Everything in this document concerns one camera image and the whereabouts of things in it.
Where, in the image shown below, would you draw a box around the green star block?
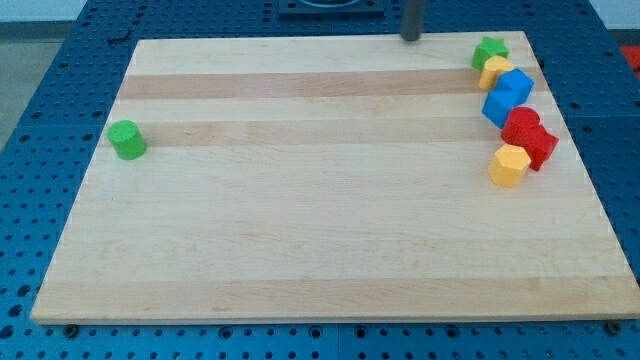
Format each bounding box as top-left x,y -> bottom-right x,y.
471,36 -> 510,70

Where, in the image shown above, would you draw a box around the red star block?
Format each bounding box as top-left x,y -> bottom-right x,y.
513,126 -> 559,171

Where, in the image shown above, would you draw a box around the wooden board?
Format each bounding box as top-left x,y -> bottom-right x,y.
31,31 -> 639,325

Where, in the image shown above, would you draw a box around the yellow hexagon block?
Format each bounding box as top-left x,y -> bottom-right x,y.
488,144 -> 531,187

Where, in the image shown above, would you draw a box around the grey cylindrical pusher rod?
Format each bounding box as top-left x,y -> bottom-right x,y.
400,0 -> 427,42

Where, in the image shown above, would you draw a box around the green cylinder block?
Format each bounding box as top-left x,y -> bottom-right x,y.
107,120 -> 147,160

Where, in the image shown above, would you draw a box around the red cylinder block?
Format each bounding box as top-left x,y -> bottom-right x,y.
501,106 -> 541,145

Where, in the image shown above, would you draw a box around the yellow heart block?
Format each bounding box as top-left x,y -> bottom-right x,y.
478,55 -> 515,91

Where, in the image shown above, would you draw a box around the blue cube block upper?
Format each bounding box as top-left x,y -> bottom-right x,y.
494,69 -> 534,105

